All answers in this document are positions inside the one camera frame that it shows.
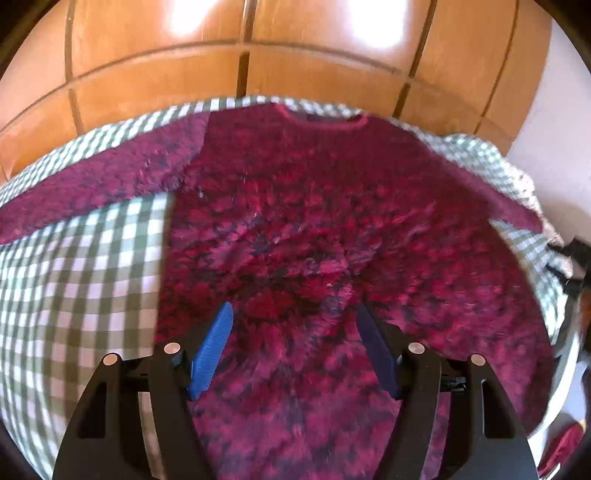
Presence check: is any green white checkered bedsheet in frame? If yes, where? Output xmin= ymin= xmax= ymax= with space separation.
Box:
xmin=1 ymin=96 xmax=572 ymax=479

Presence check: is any floral patterned pillow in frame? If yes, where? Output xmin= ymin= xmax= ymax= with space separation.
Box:
xmin=504 ymin=160 xmax=565 ymax=245

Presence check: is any fuzzy magenta sweater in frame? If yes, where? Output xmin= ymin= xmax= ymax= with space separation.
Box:
xmin=1 ymin=103 xmax=553 ymax=479

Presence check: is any wooden panelled wardrobe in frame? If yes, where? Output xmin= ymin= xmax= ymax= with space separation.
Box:
xmin=1 ymin=1 xmax=551 ymax=179

